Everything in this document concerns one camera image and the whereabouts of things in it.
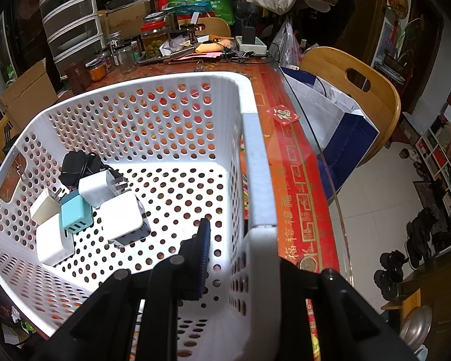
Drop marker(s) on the orange patterned tablecloth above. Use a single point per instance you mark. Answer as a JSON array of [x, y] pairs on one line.
[[297, 165]]

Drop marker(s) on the white cube shelf unit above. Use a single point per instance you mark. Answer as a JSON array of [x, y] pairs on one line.
[[443, 150]]

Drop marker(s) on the white charger with metal prongs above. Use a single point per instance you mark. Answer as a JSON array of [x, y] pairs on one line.
[[96, 188]]

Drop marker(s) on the large white charger block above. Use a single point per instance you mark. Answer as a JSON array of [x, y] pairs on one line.
[[54, 245]]

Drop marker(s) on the empty glass jar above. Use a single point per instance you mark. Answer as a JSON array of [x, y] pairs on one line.
[[127, 59]]

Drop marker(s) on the wooden chair beside cardboard box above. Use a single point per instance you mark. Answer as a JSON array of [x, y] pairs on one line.
[[0, 135]]

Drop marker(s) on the teal multi-port charger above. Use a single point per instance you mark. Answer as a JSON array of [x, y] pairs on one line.
[[76, 212]]

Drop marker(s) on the black plug adapter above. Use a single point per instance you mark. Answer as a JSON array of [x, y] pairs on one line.
[[248, 34]]

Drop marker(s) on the small black label jar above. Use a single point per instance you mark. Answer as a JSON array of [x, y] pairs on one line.
[[105, 59]]

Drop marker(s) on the open cardboard box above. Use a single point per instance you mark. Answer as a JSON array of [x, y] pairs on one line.
[[26, 94]]

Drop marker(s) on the white and blue paper bag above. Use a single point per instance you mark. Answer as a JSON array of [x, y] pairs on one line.
[[338, 120]]

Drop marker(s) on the white perforated plastic basket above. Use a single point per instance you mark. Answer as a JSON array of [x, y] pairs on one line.
[[154, 120]]

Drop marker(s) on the metal bowl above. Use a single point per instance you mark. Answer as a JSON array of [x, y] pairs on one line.
[[415, 326]]

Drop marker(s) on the cream charger block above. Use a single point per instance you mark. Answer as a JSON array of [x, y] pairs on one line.
[[43, 209]]

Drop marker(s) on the red round wall ornament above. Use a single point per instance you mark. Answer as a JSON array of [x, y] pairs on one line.
[[398, 0]]

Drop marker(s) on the red lid olive jar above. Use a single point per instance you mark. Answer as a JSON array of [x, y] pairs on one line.
[[154, 40]]

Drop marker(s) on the wooden chair behind table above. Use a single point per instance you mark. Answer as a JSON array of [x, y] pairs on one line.
[[210, 26]]

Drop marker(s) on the black shoe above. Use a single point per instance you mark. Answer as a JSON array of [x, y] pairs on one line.
[[421, 235], [391, 272]]

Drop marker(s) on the potted plant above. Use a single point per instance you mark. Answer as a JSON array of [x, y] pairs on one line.
[[402, 45]]

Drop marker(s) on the orange sauce jar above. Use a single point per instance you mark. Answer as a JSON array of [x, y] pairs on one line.
[[96, 70]]

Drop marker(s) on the white power strip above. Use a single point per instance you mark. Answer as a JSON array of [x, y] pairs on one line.
[[251, 46]]

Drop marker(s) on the closed cardboard box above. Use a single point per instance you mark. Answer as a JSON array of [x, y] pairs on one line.
[[127, 19]]

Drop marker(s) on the dark brown jar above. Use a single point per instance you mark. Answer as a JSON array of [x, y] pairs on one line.
[[77, 78]]

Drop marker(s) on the coin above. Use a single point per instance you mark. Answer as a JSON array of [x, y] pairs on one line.
[[308, 264]]

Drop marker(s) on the wooden cabinet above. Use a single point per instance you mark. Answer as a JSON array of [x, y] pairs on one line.
[[439, 293]]

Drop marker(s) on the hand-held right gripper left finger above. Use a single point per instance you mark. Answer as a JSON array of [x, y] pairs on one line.
[[205, 259]]

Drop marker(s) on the orange cloth pouch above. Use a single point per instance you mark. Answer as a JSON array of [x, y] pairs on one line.
[[209, 47]]

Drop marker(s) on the white cube charger dark base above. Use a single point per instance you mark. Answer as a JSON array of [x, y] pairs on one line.
[[121, 213]]

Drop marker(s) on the white red printed plastic bag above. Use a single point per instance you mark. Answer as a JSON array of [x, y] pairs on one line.
[[287, 45]]

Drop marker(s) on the white plastic drawer unit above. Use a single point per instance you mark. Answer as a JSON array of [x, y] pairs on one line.
[[71, 18]]

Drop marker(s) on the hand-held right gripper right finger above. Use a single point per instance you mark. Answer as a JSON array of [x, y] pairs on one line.
[[294, 294]]

